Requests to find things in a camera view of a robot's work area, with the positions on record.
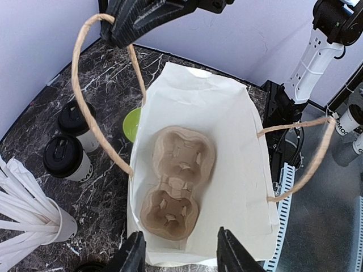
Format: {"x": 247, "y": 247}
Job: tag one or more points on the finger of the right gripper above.
{"x": 135, "y": 18}

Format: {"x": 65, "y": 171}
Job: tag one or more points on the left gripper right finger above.
{"x": 232, "y": 255}

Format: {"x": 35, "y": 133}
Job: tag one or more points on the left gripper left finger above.
{"x": 131, "y": 256}

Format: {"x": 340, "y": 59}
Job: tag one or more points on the stack of black lids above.
{"x": 90, "y": 267}

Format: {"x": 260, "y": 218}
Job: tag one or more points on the brown paper bag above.
{"x": 239, "y": 195}

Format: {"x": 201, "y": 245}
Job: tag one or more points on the cardboard two-cup carrier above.
{"x": 183, "y": 161}

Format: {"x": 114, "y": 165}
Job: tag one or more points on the white paper coffee cup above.
{"x": 72, "y": 122}

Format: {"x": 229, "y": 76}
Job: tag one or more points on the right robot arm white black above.
{"x": 336, "y": 25}

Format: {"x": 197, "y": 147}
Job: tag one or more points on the white cup holding straws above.
{"x": 68, "y": 226}

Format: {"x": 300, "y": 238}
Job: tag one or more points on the green bowl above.
{"x": 130, "y": 124}

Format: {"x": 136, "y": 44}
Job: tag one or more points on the bundle of wrapped white straws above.
{"x": 29, "y": 212}

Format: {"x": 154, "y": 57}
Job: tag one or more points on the group of spare lidded cups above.
{"x": 350, "y": 120}

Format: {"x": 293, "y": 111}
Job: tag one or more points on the white slotted cable duct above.
{"x": 287, "y": 176}

